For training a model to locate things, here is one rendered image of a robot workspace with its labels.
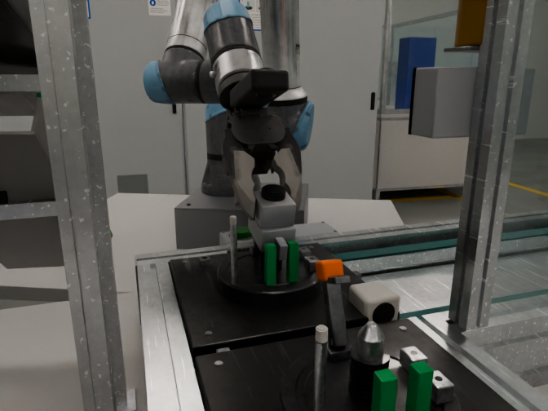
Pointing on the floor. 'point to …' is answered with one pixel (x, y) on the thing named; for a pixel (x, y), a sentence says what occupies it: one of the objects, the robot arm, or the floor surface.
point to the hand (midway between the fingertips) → (274, 205)
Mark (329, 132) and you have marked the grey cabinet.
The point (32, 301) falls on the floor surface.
